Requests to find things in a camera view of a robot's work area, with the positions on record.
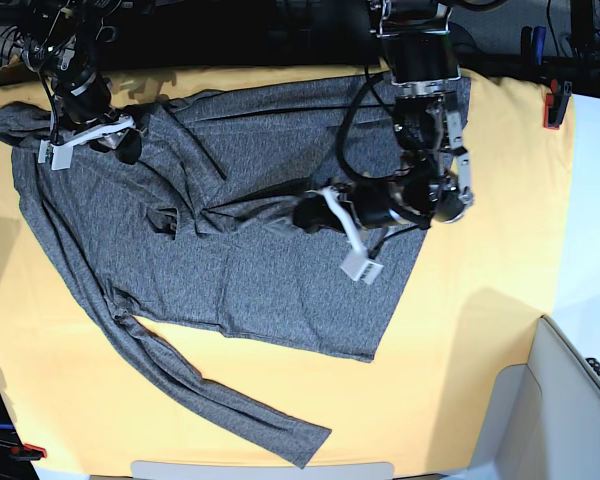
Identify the grey tray edge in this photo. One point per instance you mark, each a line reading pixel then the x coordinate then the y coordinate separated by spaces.
pixel 162 470

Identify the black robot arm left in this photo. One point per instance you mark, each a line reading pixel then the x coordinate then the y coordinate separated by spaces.
pixel 433 182

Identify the grey long-sleeve T-shirt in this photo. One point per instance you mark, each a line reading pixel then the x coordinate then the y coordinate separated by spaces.
pixel 199 233

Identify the red black clamp left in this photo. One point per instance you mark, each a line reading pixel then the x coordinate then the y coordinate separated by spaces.
pixel 27 452

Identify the red black clamp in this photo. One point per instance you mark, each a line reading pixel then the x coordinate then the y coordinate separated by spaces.
pixel 27 452
pixel 556 103

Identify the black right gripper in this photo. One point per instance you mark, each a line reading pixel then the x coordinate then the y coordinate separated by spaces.
pixel 91 102

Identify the red black clamp right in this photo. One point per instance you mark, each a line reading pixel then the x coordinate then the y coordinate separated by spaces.
pixel 556 103

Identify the white plastic bin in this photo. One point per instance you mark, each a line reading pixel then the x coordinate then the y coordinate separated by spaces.
pixel 543 418

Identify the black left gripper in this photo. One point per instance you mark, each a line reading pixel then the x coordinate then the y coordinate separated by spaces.
pixel 371 206

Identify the blue handled tool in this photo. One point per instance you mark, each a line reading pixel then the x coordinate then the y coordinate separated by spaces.
pixel 532 43

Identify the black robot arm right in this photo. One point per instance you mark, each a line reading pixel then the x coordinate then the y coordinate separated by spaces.
pixel 61 41

